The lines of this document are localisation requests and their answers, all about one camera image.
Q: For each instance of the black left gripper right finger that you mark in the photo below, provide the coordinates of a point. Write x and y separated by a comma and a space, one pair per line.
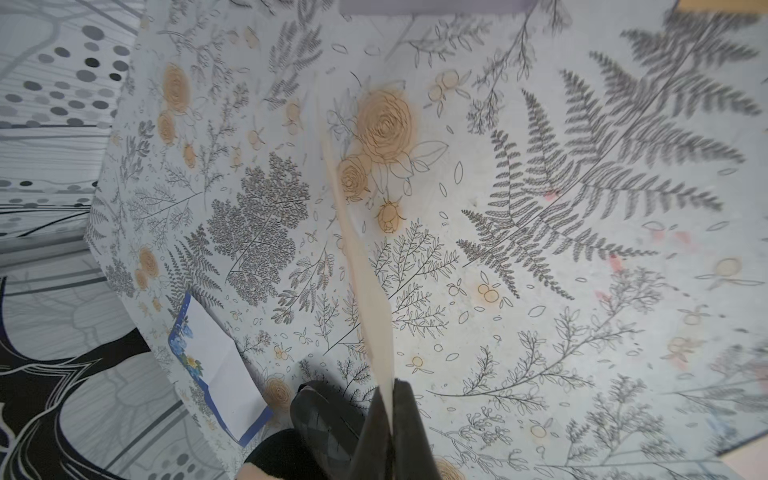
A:
413, 458

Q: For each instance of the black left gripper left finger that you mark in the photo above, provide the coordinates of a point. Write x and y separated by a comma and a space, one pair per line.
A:
372, 458

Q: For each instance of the lilac grey envelope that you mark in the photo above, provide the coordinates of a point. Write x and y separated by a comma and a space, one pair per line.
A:
433, 7

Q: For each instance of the yellow kraft envelope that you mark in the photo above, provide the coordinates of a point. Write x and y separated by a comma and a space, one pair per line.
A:
755, 7

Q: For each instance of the pink envelope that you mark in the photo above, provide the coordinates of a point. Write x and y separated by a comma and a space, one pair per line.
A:
748, 459

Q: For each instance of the pink plush doll toy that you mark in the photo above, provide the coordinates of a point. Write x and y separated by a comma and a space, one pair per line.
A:
249, 471

